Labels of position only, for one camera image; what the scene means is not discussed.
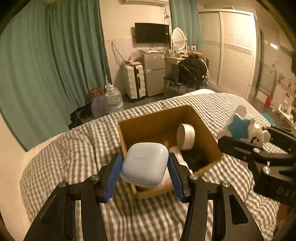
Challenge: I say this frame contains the white suitcase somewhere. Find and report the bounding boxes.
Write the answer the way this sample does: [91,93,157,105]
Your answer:
[121,61,146,100]

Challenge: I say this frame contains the white louvered wardrobe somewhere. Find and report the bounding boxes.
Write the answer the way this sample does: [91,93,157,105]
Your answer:
[199,9,257,99]

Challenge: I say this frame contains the wooden dressing table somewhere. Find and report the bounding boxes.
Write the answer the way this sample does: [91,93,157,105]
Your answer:
[163,49,204,95]

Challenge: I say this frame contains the green curtain by wardrobe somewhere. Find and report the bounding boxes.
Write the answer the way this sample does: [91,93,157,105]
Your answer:
[169,0,203,50]

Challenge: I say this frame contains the white oval vanity mirror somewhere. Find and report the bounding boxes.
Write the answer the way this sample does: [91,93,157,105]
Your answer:
[171,27,187,50]

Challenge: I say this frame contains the brown cardboard box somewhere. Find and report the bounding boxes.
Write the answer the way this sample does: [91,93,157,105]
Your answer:
[117,105,222,199]

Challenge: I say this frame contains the white air conditioner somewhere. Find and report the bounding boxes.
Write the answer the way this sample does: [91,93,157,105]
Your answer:
[123,0,169,6]

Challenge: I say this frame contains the clear water jug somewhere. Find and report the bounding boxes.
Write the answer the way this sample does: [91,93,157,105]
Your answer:
[103,83,124,114]

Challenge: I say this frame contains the light blue earbuds case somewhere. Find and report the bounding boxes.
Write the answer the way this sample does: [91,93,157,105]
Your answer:
[120,142,169,188]

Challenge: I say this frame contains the black wall television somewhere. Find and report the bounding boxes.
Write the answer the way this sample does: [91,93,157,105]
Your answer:
[134,23,170,44]

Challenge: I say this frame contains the red fire extinguisher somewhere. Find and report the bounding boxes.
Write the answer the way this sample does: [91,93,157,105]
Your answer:
[264,95,273,108]

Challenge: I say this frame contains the grey white checkered bedspread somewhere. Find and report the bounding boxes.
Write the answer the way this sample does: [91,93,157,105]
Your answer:
[20,92,290,241]

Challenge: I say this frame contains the white plush toy blue star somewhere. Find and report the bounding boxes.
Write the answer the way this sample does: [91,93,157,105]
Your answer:
[217,105,271,148]

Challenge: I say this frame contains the black clothes on chair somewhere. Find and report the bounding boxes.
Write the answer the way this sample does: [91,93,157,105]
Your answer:
[175,54,209,90]

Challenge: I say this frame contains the brown patterned bag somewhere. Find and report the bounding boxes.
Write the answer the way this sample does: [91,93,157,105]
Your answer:
[88,87,105,101]

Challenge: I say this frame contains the small silver fridge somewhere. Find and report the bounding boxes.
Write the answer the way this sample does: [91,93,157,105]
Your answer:
[140,52,165,97]

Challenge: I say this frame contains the white tape roll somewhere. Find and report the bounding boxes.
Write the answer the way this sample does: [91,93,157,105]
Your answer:
[176,123,195,151]

